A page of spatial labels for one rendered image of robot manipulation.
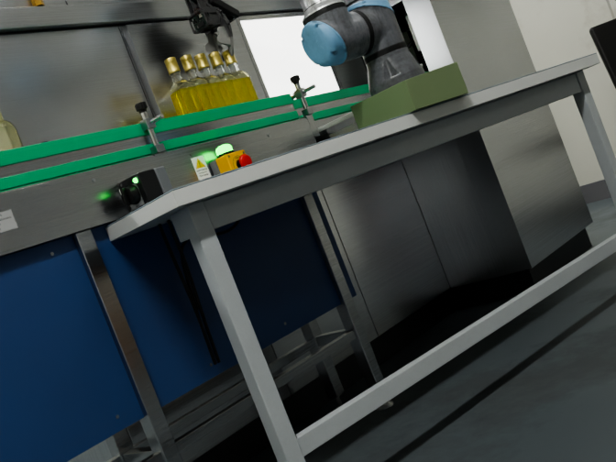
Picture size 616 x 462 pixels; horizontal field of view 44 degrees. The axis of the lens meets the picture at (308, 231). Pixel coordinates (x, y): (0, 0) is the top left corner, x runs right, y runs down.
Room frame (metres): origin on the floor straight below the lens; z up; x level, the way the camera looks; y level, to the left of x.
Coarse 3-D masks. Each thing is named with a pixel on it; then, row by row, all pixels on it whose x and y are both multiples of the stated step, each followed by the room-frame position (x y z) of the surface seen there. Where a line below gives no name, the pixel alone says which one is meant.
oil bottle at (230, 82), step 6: (222, 78) 2.28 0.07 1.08; (228, 78) 2.29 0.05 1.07; (234, 78) 2.31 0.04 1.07; (228, 84) 2.28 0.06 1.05; (234, 84) 2.30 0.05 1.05; (228, 90) 2.28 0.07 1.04; (234, 90) 2.29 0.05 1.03; (240, 90) 2.31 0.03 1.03; (228, 96) 2.28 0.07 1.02; (234, 96) 2.28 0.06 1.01; (240, 96) 2.30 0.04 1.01; (234, 102) 2.28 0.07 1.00; (240, 102) 2.30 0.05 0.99
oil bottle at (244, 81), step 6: (234, 72) 2.33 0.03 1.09; (240, 72) 2.33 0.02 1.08; (246, 72) 2.35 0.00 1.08; (240, 78) 2.32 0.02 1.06; (246, 78) 2.34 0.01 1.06; (240, 84) 2.32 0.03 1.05; (246, 84) 2.33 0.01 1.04; (252, 84) 2.35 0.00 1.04; (246, 90) 2.32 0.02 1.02; (252, 90) 2.34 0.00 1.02; (246, 96) 2.32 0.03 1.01; (252, 96) 2.34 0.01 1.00
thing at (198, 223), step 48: (528, 96) 2.22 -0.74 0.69; (576, 96) 2.41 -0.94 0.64; (384, 144) 1.85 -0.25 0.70; (432, 144) 1.94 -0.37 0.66; (240, 192) 1.58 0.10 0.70; (288, 192) 1.65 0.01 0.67; (192, 240) 1.52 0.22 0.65; (240, 336) 1.50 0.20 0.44; (480, 336) 1.89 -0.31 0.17; (384, 384) 1.68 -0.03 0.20; (288, 432) 1.51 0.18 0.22; (336, 432) 1.58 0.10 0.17
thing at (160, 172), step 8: (160, 168) 1.74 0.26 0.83; (136, 176) 1.70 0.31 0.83; (144, 176) 1.71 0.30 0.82; (152, 176) 1.72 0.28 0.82; (160, 176) 1.74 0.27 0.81; (168, 176) 1.75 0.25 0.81; (120, 184) 1.74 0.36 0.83; (128, 184) 1.73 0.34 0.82; (136, 184) 1.71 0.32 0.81; (144, 184) 1.70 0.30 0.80; (152, 184) 1.72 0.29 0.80; (160, 184) 1.73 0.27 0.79; (168, 184) 1.75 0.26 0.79; (144, 192) 1.70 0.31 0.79; (152, 192) 1.71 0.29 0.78; (160, 192) 1.73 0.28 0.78; (144, 200) 1.71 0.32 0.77; (152, 200) 1.70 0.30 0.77; (136, 208) 1.73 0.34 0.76
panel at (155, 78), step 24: (144, 24) 2.31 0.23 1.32; (168, 24) 2.38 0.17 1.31; (192, 24) 2.46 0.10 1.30; (240, 24) 2.62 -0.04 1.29; (144, 48) 2.29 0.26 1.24; (168, 48) 2.35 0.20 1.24; (192, 48) 2.43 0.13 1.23; (240, 48) 2.59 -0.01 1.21; (144, 72) 2.26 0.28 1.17; (168, 72) 2.32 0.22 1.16; (168, 96) 2.30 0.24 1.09; (264, 96) 2.60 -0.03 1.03
